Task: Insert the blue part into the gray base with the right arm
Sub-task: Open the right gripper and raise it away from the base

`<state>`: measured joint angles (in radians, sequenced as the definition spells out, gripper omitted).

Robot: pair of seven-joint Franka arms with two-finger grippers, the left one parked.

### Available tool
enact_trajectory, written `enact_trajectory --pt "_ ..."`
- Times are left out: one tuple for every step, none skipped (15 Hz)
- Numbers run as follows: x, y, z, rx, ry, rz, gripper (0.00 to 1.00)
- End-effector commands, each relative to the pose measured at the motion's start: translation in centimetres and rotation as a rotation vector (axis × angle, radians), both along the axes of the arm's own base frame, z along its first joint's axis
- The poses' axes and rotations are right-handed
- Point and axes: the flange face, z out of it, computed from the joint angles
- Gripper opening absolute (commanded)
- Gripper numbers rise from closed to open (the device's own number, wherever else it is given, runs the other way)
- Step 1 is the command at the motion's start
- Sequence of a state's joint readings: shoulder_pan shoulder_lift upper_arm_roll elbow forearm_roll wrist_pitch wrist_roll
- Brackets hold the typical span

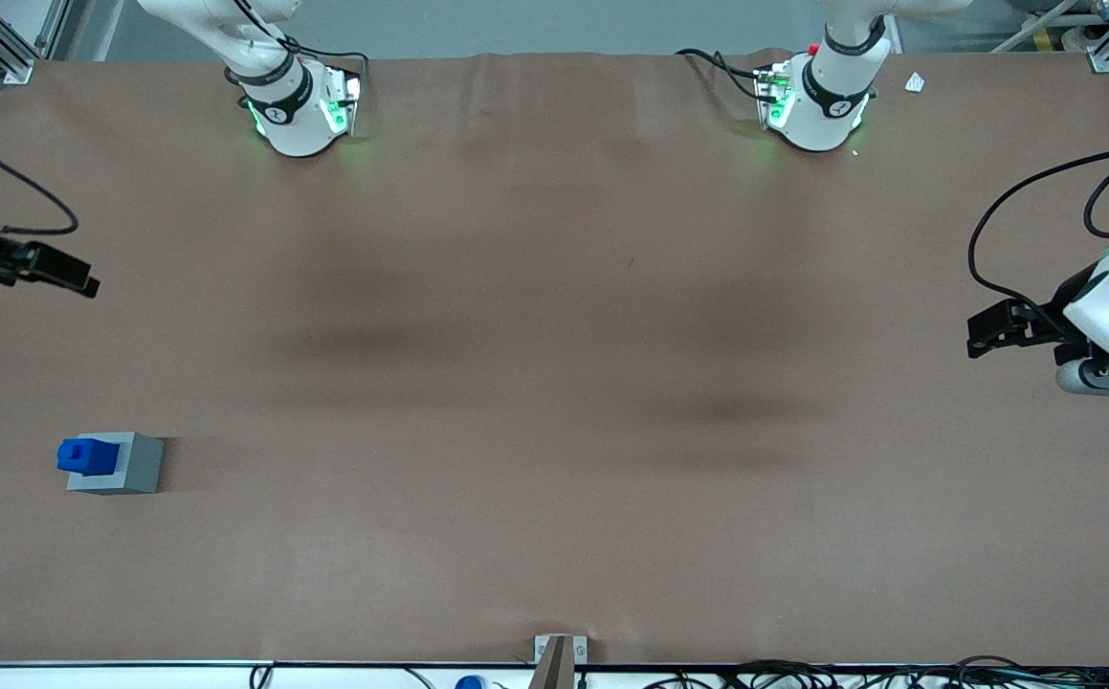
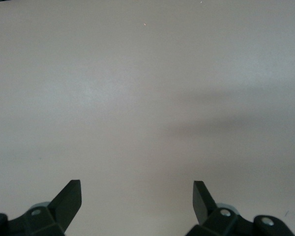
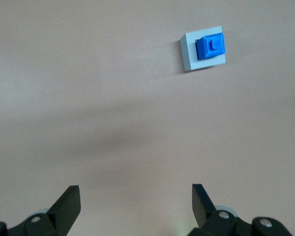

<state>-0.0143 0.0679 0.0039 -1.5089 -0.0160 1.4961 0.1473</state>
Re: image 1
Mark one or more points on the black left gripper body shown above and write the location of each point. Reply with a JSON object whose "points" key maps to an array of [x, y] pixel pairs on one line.
{"points": [[1057, 308]]}

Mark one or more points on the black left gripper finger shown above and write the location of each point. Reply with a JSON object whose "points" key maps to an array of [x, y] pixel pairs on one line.
{"points": [[992, 316], [989, 344]]}

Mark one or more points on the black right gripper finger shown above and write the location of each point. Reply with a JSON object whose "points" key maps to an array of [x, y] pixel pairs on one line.
{"points": [[88, 288], [56, 262]]}

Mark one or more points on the blue plastic part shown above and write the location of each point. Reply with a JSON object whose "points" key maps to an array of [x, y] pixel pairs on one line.
{"points": [[85, 456]]}

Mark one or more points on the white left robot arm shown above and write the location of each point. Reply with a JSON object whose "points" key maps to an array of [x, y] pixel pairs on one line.
{"points": [[827, 105]]}

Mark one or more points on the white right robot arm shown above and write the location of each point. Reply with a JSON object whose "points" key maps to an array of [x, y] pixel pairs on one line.
{"points": [[291, 115]]}

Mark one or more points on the gray square base block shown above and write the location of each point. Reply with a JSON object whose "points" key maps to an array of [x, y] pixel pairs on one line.
{"points": [[138, 464]]}

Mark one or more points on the small white paper scrap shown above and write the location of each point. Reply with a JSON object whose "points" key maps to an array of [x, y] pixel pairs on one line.
{"points": [[915, 82]]}

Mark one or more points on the white tube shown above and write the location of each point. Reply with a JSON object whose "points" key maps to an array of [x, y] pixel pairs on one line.
{"points": [[1032, 27]]}

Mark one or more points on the brown paper table mat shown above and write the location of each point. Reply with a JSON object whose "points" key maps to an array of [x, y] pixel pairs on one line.
{"points": [[554, 383]]}

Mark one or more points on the blue round cap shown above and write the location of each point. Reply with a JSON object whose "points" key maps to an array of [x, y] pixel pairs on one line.
{"points": [[470, 683]]}

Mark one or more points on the gray metal bracket plate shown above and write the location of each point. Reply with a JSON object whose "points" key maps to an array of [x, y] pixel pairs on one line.
{"points": [[581, 651]]}

